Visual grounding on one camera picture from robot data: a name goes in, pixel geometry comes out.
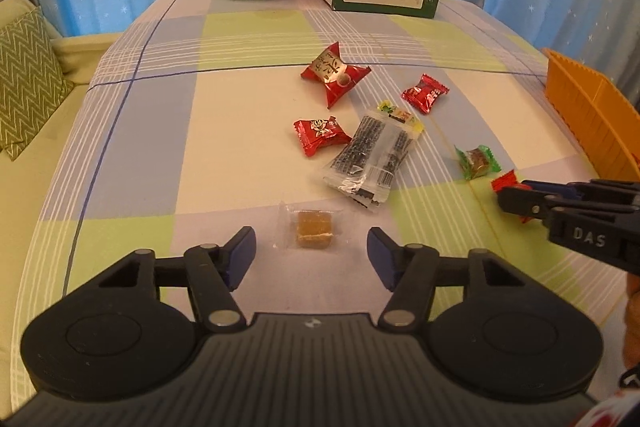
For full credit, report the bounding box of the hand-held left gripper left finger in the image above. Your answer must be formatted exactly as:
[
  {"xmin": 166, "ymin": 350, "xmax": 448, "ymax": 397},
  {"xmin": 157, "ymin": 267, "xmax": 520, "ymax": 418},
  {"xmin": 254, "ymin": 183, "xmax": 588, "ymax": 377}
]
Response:
[{"xmin": 67, "ymin": 227, "xmax": 257, "ymax": 333}]

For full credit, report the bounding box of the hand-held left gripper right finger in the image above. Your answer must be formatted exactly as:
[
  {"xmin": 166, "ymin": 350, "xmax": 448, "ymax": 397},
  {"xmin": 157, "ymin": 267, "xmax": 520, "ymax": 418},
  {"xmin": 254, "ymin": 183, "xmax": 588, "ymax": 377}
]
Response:
[{"xmin": 366, "ymin": 227, "xmax": 548, "ymax": 333}]

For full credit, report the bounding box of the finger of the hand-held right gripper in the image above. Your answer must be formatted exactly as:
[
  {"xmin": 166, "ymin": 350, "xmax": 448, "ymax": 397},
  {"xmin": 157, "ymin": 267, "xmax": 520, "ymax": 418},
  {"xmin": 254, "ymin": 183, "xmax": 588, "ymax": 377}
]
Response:
[
  {"xmin": 498, "ymin": 185, "xmax": 567, "ymax": 218},
  {"xmin": 520, "ymin": 178, "xmax": 640, "ymax": 208}
]

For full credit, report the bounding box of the green brown candy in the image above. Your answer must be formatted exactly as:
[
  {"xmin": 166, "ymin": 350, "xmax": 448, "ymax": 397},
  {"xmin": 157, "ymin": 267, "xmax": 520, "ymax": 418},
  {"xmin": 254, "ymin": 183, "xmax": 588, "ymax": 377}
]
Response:
[{"xmin": 454, "ymin": 144, "xmax": 502, "ymax": 181}]

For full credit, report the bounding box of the clear brown candy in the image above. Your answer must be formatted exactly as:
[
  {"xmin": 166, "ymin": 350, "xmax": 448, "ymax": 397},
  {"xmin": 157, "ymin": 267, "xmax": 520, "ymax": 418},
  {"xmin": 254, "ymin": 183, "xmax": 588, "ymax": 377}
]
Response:
[{"xmin": 276, "ymin": 201, "xmax": 337, "ymax": 251}]

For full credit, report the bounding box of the orange plastic tray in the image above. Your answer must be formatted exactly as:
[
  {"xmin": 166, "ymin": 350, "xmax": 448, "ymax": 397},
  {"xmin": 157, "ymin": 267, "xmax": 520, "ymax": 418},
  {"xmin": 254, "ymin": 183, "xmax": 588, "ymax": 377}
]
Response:
[{"xmin": 542, "ymin": 48, "xmax": 640, "ymax": 182}]

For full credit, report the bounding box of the red candy with face print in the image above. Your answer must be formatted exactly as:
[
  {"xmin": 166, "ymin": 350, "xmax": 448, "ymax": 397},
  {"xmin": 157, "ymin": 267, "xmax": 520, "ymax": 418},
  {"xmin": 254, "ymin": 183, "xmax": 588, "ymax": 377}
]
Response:
[{"xmin": 293, "ymin": 115, "xmax": 352, "ymax": 159}]

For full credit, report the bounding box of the plaid tablecloth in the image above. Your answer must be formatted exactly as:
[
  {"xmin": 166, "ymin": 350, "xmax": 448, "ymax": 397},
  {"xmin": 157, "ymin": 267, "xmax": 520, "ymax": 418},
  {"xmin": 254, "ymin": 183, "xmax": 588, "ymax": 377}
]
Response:
[{"xmin": 10, "ymin": 0, "xmax": 640, "ymax": 408}]

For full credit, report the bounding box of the small red candy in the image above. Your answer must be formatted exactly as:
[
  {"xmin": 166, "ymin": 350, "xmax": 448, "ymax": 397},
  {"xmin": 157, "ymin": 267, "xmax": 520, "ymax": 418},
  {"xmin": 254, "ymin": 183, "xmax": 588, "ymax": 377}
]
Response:
[{"xmin": 401, "ymin": 74, "xmax": 449, "ymax": 114}]

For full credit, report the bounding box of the large red snack packet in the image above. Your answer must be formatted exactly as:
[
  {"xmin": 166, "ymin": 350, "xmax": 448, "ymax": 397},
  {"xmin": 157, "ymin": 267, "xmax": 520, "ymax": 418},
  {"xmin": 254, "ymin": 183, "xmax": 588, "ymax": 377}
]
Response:
[{"xmin": 300, "ymin": 42, "xmax": 372, "ymax": 109}]

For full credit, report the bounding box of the light green sofa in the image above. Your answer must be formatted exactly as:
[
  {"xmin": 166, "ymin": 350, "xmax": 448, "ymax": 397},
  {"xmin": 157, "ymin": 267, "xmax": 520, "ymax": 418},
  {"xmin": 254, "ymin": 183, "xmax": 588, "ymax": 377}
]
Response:
[{"xmin": 0, "ymin": 0, "xmax": 121, "ymax": 358}]

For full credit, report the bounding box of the green zigzag pillow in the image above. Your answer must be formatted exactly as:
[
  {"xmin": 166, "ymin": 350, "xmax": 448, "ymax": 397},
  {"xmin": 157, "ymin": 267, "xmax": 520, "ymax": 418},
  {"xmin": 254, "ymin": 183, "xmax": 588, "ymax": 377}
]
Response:
[{"xmin": 0, "ymin": 5, "xmax": 68, "ymax": 161}]

